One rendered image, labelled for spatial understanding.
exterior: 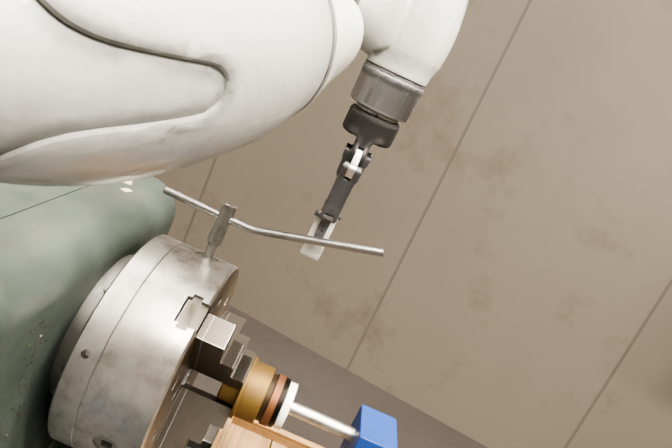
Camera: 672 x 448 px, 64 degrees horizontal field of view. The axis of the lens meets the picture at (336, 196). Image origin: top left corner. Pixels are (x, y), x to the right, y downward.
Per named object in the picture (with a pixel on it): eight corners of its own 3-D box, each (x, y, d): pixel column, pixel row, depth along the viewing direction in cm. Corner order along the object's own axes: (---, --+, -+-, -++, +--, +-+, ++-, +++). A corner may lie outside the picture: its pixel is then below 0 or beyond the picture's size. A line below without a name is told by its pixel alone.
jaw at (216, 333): (167, 363, 77) (172, 326, 68) (184, 333, 80) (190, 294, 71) (238, 394, 77) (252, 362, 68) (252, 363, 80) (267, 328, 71)
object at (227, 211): (190, 272, 79) (221, 201, 78) (195, 270, 81) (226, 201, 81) (203, 279, 79) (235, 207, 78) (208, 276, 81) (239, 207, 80)
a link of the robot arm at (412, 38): (434, 90, 77) (354, 52, 80) (487, -15, 73) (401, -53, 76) (425, 89, 67) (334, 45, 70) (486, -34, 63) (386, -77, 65)
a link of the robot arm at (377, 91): (423, 86, 78) (405, 123, 79) (366, 59, 78) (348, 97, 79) (428, 90, 69) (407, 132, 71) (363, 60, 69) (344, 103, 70)
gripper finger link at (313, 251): (337, 220, 80) (336, 221, 79) (318, 259, 82) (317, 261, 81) (318, 211, 79) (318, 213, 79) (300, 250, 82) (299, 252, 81)
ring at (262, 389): (227, 370, 75) (287, 396, 75) (244, 338, 84) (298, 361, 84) (204, 422, 77) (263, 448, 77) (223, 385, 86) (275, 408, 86)
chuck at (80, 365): (12, 486, 65) (113, 250, 64) (118, 383, 97) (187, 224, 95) (38, 497, 65) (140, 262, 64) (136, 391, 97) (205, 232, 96)
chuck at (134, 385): (38, 497, 65) (140, 262, 64) (136, 391, 97) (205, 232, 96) (106, 527, 66) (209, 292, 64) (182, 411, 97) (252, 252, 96)
